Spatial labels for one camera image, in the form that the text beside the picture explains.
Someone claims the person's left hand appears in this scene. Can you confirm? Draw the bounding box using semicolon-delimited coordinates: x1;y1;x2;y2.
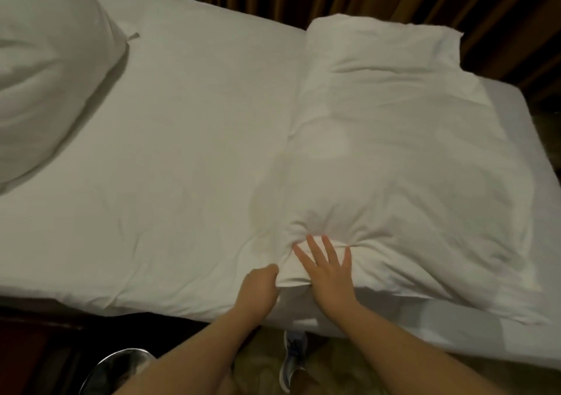
233;263;282;325

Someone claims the black trash bin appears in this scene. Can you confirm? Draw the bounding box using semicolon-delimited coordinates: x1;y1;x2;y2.
79;347;159;395

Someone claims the white pillow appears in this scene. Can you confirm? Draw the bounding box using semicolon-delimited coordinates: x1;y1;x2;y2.
0;0;140;190

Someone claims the person's left forearm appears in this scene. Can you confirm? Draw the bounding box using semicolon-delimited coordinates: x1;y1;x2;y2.
114;310;264;395

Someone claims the person's right hand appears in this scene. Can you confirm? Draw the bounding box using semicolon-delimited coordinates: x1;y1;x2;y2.
292;235;361;321

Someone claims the person's right forearm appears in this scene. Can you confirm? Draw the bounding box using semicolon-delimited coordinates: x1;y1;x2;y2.
333;301;510;395

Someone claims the white bed sheet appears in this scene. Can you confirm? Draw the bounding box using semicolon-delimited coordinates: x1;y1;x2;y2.
0;0;561;372

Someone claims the reddish wooden nightstand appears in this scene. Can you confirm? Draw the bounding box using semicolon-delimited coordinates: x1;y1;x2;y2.
0;307;89;395

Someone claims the person's white shoe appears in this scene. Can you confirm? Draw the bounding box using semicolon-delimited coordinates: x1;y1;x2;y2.
279;329;310;394

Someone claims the white duvet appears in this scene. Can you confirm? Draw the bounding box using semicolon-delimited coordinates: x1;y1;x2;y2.
235;13;552;325

